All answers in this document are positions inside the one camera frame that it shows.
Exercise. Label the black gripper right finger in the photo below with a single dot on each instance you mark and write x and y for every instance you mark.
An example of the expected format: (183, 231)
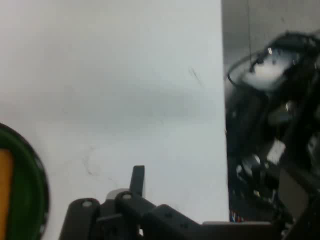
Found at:
(295, 195)

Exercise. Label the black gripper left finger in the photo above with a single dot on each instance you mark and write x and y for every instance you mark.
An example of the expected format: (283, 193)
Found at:
(130, 215)

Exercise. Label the black floor equipment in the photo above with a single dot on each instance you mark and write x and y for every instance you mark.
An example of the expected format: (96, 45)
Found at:
(250, 112)

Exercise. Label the dark green bowl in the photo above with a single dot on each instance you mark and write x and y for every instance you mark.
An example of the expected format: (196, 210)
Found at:
(27, 180)

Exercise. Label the brown bread slice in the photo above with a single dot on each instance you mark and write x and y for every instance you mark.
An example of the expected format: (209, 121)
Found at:
(5, 195)

